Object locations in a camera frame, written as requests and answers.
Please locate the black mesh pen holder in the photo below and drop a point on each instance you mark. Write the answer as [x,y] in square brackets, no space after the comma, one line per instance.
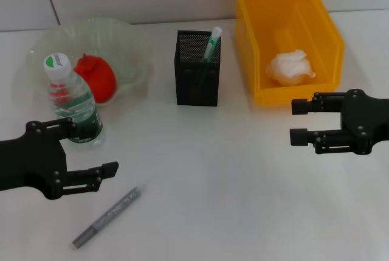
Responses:
[197,87]

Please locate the white paper ball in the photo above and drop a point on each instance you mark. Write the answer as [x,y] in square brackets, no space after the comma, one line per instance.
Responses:
[288,67]

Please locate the green utility knife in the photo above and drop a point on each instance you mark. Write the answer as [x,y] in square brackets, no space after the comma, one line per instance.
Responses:
[212,43]

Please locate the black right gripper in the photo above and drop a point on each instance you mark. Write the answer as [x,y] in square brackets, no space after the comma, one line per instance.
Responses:
[364,118]

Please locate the yellow plastic bin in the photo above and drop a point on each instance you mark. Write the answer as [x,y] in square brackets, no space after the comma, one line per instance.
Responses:
[273,14]

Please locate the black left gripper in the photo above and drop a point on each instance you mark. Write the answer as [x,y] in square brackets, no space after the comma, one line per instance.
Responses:
[30,163]

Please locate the green glass fruit plate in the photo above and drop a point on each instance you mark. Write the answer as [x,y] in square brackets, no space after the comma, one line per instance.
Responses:
[130,48]

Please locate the clear plastic water bottle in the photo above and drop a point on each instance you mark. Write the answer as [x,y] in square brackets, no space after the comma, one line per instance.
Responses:
[70,96]

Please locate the grey marker pen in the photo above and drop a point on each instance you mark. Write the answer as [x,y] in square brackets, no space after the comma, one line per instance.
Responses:
[109,215]

